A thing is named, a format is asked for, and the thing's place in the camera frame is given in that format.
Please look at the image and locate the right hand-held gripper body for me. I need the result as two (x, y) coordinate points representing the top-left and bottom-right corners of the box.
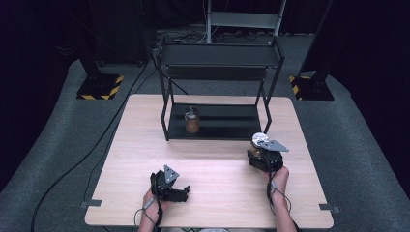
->
(249, 138), (290, 173)

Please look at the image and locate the black stand with striped base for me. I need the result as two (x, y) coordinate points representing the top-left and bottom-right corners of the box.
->
(75, 54), (125, 102)
(288, 47), (337, 102)

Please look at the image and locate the thin black floor cable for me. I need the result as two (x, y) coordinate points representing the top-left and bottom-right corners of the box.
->
(82, 69), (158, 204)

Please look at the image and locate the person's right hand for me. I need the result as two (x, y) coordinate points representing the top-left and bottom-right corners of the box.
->
(264, 165), (290, 202)

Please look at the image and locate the left gripper grey cable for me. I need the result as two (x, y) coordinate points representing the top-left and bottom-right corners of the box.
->
(133, 196), (160, 231)

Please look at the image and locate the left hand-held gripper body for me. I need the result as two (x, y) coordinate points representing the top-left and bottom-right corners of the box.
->
(150, 164), (186, 203)

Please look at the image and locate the right gripper dark cable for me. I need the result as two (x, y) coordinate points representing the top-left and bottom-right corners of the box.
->
(265, 169), (293, 217)

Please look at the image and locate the black metal shelf rack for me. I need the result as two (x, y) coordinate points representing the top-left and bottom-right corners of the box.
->
(155, 35), (286, 144)

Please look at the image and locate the brown jar with silver lid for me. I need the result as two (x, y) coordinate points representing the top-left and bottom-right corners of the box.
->
(249, 131), (271, 160)
(184, 105), (201, 135)

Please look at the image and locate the thick black floor cable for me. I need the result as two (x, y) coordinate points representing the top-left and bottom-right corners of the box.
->
(30, 59), (153, 232)

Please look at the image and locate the person's left hand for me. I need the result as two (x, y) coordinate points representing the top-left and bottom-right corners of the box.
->
(141, 188), (170, 227)

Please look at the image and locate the grey tape strip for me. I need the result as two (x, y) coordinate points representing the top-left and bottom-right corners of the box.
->
(318, 203), (341, 214)
(79, 199), (103, 209)

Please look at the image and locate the grey metal stand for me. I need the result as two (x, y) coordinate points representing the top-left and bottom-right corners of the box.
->
(205, 0), (287, 45)

